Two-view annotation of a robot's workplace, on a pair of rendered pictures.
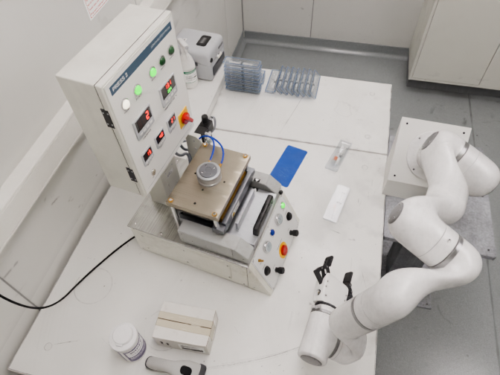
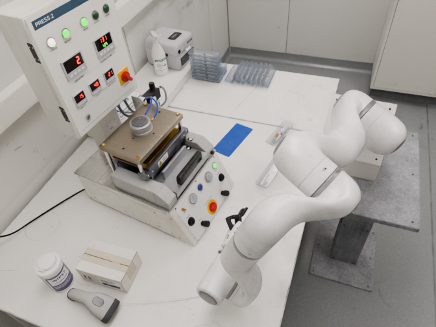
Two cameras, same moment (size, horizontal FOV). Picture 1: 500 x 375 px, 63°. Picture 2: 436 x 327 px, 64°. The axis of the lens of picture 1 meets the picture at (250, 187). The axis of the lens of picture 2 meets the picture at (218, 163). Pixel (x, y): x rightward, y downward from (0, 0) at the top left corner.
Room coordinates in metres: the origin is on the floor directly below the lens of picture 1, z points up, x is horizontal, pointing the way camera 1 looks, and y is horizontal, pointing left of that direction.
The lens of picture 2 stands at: (-0.11, -0.27, 1.93)
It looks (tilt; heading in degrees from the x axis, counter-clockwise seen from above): 47 degrees down; 8
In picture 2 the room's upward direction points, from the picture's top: 6 degrees counter-clockwise
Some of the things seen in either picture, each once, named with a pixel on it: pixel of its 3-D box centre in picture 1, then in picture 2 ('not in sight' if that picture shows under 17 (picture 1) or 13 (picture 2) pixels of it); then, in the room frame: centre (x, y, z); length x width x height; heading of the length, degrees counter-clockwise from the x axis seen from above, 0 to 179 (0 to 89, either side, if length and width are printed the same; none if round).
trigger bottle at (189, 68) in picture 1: (187, 64); (157, 53); (1.70, 0.27, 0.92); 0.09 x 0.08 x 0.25; 29
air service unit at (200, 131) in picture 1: (205, 135); (152, 100); (1.08, 0.15, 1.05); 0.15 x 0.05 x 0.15; 156
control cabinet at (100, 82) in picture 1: (152, 134); (93, 85); (0.90, 0.29, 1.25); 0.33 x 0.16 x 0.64; 156
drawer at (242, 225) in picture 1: (226, 205); (159, 159); (0.81, 0.09, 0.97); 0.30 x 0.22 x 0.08; 66
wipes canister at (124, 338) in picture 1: (128, 342); (54, 272); (0.40, 0.41, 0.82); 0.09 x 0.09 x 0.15
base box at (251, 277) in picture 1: (221, 219); (160, 176); (0.84, 0.11, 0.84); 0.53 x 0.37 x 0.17; 66
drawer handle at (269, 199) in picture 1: (263, 214); (189, 167); (0.75, -0.04, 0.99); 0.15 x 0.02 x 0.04; 156
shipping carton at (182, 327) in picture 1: (186, 327); (109, 265); (0.45, 0.24, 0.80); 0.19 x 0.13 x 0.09; 73
